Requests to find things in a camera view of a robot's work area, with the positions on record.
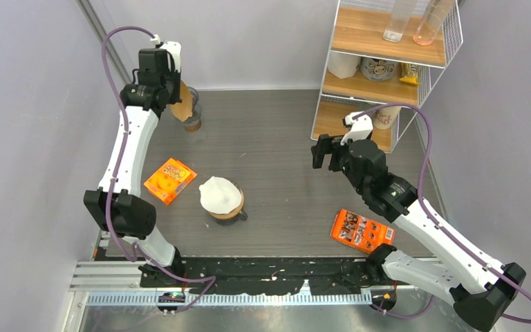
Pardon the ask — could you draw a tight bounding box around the brown paper coffee filter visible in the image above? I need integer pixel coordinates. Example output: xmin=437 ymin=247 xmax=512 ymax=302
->
xmin=169 ymin=80 xmax=194 ymax=122

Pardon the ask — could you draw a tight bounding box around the white paper coffee filter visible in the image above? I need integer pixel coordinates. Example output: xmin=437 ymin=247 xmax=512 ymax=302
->
xmin=199 ymin=176 xmax=242 ymax=214

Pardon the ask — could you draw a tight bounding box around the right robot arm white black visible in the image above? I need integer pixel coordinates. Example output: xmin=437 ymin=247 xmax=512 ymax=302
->
xmin=311 ymin=134 xmax=526 ymax=331

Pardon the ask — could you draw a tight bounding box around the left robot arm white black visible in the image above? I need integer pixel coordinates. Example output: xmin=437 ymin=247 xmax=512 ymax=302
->
xmin=84 ymin=42 xmax=185 ymax=286

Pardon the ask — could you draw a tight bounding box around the cream printed cup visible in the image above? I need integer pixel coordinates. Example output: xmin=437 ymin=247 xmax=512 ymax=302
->
xmin=371 ymin=105 xmax=402 ymax=130

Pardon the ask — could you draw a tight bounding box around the orange snack packet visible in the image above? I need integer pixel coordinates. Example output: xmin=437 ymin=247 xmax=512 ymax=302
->
xmin=330 ymin=209 xmax=395 ymax=254

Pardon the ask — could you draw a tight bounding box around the orange sponge box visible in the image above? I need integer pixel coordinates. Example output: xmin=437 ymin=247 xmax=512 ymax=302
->
xmin=143 ymin=158 xmax=197 ymax=205

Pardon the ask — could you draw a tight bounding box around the yellow snack bag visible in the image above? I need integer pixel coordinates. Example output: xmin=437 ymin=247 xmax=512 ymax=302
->
xmin=400 ymin=62 xmax=422 ymax=86

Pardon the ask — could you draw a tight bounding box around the clear glass bottle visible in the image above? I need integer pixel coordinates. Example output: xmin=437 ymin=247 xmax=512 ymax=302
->
xmin=382 ymin=0 xmax=418 ymax=43

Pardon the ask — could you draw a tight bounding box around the pink tinted glass bottle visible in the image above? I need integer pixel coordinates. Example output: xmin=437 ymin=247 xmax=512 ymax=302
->
xmin=413 ymin=0 xmax=456 ymax=46

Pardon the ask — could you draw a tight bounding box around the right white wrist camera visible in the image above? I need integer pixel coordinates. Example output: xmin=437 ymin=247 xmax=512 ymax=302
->
xmin=340 ymin=111 xmax=373 ymax=145

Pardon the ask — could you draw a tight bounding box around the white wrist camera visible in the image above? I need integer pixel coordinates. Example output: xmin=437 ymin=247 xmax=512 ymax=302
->
xmin=340 ymin=111 xmax=373 ymax=145
xmin=150 ymin=35 xmax=182 ymax=73

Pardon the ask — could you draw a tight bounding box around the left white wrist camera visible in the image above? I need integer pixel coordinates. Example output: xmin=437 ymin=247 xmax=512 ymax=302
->
xmin=150 ymin=35 xmax=182 ymax=73

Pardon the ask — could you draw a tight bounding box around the white wire wooden shelf rack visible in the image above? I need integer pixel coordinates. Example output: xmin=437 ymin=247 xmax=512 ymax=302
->
xmin=310 ymin=1 xmax=463 ymax=140

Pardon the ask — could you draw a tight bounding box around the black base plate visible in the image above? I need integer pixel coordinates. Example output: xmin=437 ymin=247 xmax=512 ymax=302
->
xmin=138 ymin=257 xmax=394 ymax=295

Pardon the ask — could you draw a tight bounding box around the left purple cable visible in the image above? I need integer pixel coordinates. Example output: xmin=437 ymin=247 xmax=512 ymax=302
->
xmin=101 ymin=26 xmax=217 ymax=315

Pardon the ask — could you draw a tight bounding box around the purple cable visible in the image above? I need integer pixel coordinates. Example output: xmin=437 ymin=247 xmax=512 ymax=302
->
xmin=101 ymin=26 xmax=217 ymax=315
xmin=350 ymin=102 xmax=531 ymax=325

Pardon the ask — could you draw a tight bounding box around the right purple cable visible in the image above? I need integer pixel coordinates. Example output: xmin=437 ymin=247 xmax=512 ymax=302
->
xmin=350 ymin=102 xmax=531 ymax=325

